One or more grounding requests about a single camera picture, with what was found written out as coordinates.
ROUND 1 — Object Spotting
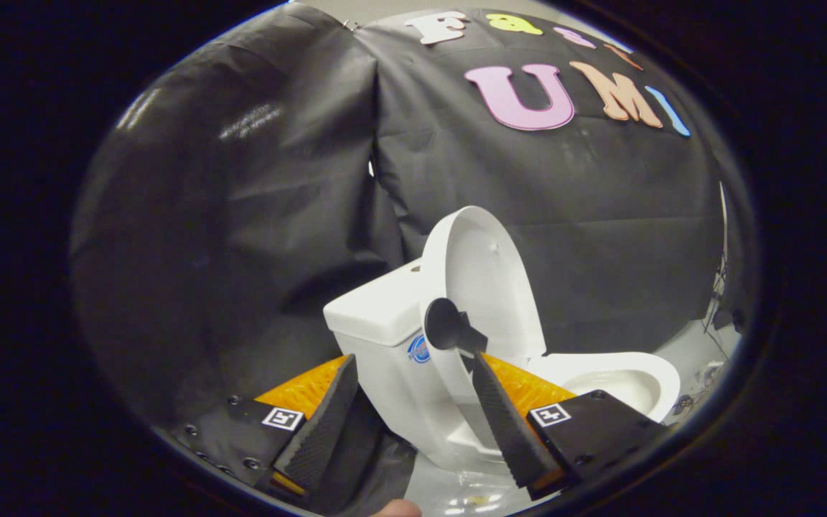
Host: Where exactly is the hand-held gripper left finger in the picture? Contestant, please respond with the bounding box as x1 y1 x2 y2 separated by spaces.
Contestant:
169 353 358 500

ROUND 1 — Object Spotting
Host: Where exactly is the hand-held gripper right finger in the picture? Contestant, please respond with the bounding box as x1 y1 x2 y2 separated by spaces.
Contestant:
471 351 667 502

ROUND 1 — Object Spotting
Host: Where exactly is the white toilet lid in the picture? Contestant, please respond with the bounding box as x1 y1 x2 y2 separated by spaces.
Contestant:
419 206 548 404

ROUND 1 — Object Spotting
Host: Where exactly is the white toilet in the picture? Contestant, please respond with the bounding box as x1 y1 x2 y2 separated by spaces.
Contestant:
323 258 681 476

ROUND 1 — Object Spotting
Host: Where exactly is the white toilet seat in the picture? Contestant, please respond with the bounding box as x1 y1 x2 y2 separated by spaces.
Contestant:
527 351 681 424

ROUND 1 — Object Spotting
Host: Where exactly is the black backdrop cloth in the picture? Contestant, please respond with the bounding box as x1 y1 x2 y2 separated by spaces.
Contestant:
69 4 753 517

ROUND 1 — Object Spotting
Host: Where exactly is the tangle of floor cables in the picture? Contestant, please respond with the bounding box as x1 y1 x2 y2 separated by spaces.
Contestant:
672 269 744 419

